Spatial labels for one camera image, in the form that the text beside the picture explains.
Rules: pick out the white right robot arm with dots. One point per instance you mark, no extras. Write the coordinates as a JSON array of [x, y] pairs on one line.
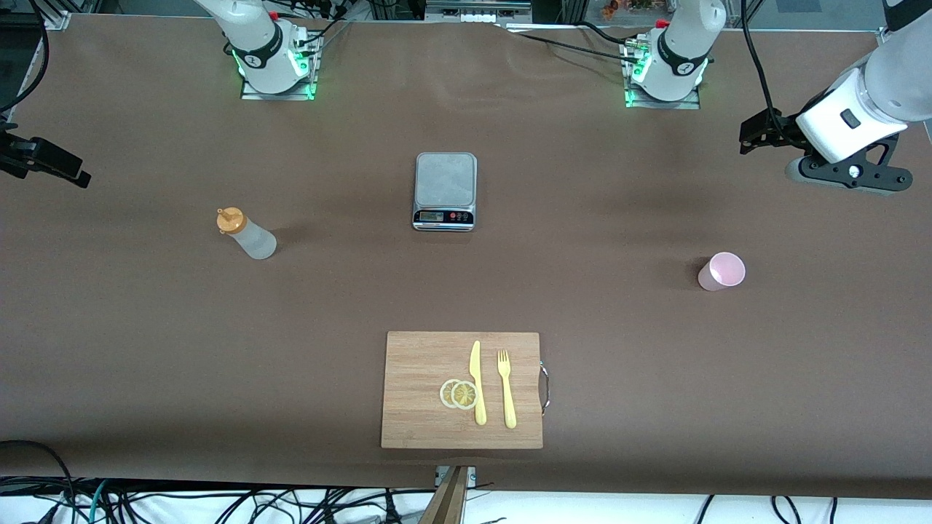
[[255, 36]]

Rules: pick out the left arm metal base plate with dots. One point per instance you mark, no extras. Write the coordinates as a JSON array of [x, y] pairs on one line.
[[662, 104]]

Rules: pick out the yellow plastic knife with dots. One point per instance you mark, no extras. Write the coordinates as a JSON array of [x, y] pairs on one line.
[[475, 364]]

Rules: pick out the lemon slice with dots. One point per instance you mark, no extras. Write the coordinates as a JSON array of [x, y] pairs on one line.
[[444, 394], [464, 395]]

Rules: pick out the yellow plastic fork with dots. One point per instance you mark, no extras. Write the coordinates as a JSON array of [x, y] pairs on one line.
[[508, 400]]

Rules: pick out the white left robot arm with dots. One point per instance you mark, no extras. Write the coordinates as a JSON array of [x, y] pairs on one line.
[[684, 44]]

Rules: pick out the small metal bracket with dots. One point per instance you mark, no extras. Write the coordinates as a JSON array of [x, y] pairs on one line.
[[472, 474]]

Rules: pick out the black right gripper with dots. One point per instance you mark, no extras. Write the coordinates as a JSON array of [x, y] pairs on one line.
[[16, 154]]

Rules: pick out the white power strip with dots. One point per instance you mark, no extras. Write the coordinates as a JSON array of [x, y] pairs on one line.
[[477, 17]]

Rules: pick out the wooden post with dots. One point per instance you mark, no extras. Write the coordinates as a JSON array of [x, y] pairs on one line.
[[450, 502]]

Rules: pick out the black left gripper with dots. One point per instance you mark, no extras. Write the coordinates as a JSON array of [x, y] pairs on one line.
[[778, 131]]

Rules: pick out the silver digital kitchen scale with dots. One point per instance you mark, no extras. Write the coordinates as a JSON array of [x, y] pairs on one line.
[[445, 182]]

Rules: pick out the aluminium frame profile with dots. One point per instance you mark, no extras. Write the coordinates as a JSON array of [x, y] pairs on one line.
[[54, 18]]

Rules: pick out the pink plastic cup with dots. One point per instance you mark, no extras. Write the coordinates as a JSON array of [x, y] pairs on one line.
[[721, 273]]

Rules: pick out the translucent sauce bottle orange cap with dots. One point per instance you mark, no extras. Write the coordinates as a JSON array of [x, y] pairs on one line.
[[251, 236]]

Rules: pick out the bamboo cutting board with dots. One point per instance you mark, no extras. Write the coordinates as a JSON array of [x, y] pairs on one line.
[[415, 364]]

